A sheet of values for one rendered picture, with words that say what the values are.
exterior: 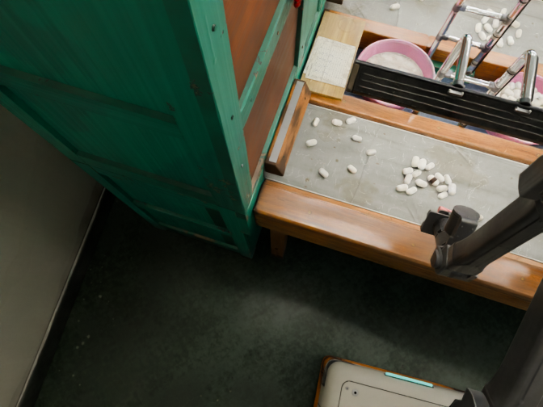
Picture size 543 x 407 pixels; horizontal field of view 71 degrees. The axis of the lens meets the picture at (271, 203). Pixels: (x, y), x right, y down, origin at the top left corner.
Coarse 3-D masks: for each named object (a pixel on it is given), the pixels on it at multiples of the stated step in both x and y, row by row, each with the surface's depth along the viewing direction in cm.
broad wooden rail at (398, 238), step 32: (288, 192) 116; (256, 224) 131; (288, 224) 116; (320, 224) 112; (352, 224) 112; (384, 224) 112; (416, 224) 115; (384, 256) 115; (416, 256) 110; (512, 256) 111; (480, 288) 114; (512, 288) 107
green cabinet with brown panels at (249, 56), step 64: (0, 0) 48; (64, 0) 44; (128, 0) 38; (192, 0) 36; (256, 0) 60; (320, 0) 122; (0, 64) 67; (64, 64) 59; (128, 64) 52; (192, 64) 44; (256, 64) 70; (64, 128) 90; (128, 128) 76; (192, 128) 62; (256, 128) 90; (192, 192) 102
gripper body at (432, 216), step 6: (432, 216) 96; (438, 216) 96; (444, 216) 95; (426, 222) 97; (432, 222) 97; (438, 222) 95; (444, 222) 94; (420, 228) 99; (426, 228) 98; (432, 228) 97; (438, 228) 93; (432, 234) 98
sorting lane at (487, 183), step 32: (320, 128) 125; (352, 128) 125; (384, 128) 125; (288, 160) 121; (320, 160) 121; (352, 160) 121; (384, 160) 121; (448, 160) 121; (480, 160) 121; (320, 192) 118; (352, 192) 118; (384, 192) 118; (416, 192) 118; (480, 192) 118; (512, 192) 118; (480, 224) 115
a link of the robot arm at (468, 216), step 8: (456, 208) 85; (464, 208) 86; (472, 208) 86; (456, 216) 84; (464, 216) 83; (472, 216) 83; (448, 224) 86; (456, 224) 84; (464, 224) 82; (472, 224) 82; (448, 232) 86; (456, 232) 83; (464, 232) 83; (472, 232) 82; (448, 240) 84; (456, 240) 84; (440, 248) 86; (432, 256) 85; (440, 256) 83; (432, 264) 84; (440, 264) 82
